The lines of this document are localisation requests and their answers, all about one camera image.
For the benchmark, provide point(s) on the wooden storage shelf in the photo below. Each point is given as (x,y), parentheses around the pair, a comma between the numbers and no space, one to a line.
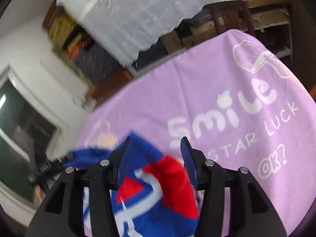
(83,56)

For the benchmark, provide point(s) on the blue patterned hooded jacket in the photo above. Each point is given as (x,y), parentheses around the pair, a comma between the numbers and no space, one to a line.
(156,197)

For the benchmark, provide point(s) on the window with white frame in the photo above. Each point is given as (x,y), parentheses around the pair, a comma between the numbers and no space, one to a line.
(30,132)

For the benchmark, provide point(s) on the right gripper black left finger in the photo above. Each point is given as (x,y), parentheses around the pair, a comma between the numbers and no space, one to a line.
(61,212)

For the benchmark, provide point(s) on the purple smile blanket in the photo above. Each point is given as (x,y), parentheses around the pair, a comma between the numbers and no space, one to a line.
(236,102)

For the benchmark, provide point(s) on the person's left hand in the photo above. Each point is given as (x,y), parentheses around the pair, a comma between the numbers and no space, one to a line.
(40,194)

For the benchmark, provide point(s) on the white lace curtain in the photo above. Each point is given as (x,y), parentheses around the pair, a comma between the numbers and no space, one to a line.
(124,28)

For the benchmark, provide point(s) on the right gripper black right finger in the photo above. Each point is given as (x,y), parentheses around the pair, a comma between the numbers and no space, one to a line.
(251,211)

